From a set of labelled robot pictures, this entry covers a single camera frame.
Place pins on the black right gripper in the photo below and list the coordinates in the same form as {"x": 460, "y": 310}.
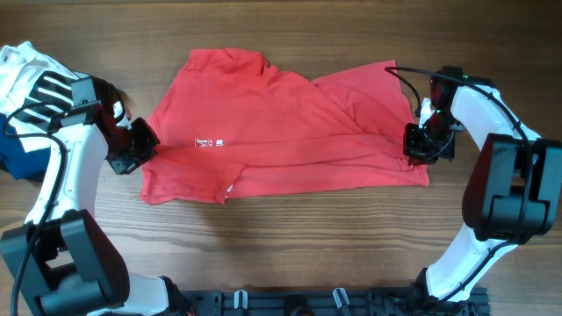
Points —
{"x": 418, "y": 145}

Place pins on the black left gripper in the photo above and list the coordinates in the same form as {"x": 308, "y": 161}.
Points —
{"x": 134, "y": 147}

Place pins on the red t-shirt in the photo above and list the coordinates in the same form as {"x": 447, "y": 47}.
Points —
{"x": 231, "y": 125}

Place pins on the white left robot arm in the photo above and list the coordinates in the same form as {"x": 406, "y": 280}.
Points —
{"x": 61, "y": 261}

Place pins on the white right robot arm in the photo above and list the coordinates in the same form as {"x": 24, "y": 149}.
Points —
{"x": 512, "y": 194}

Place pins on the black folded garment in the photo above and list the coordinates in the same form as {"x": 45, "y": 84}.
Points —
{"x": 107, "y": 93}

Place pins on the blue folded garment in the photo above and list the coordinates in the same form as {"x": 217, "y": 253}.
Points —
{"x": 19, "y": 163}

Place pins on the white printed t-shirt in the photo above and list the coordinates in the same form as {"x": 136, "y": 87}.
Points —
{"x": 31, "y": 77}

